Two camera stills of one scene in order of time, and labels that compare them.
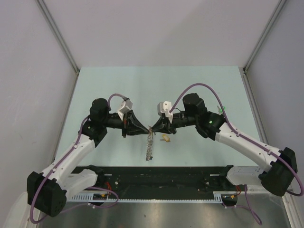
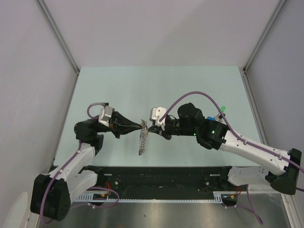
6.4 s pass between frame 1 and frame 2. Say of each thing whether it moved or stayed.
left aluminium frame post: stayed
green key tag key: stayed
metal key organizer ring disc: moved
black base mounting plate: stayed
